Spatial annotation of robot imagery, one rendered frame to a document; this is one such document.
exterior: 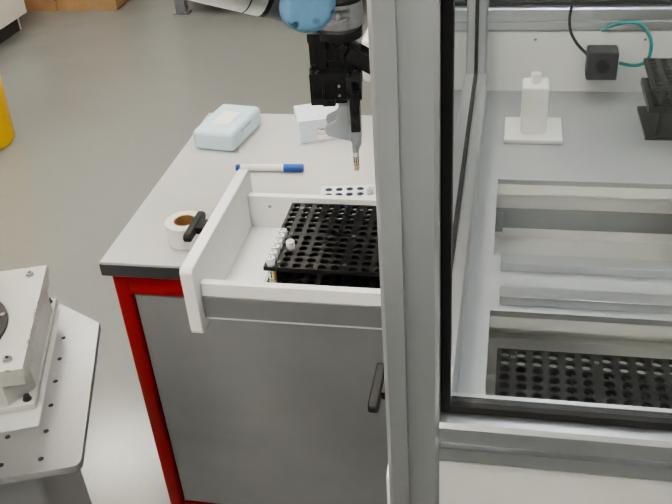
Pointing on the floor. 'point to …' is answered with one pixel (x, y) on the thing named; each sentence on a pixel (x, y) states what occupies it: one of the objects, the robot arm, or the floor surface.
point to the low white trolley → (250, 348)
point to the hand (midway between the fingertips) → (359, 143)
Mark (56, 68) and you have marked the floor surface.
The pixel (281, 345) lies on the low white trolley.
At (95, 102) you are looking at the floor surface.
